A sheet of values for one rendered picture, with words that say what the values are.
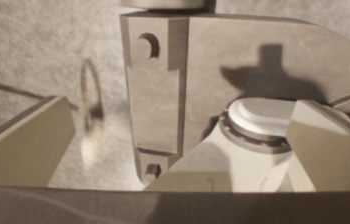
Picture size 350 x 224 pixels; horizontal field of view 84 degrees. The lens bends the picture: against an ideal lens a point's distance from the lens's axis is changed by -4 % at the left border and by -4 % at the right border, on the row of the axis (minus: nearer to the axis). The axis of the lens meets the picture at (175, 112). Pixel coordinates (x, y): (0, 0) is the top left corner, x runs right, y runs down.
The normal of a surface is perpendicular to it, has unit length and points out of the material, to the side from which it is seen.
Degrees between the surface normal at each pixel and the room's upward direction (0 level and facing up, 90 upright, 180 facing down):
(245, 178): 90
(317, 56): 0
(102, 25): 0
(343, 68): 0
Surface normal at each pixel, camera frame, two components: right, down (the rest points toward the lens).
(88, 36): -0.20, 0.50
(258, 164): 0.02, -0.86
